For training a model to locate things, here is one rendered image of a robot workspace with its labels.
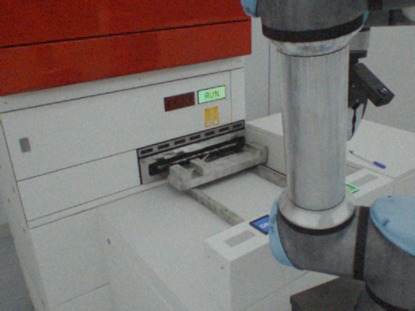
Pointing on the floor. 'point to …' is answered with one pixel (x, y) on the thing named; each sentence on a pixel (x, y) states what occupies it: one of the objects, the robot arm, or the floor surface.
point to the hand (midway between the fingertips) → (350, 136)
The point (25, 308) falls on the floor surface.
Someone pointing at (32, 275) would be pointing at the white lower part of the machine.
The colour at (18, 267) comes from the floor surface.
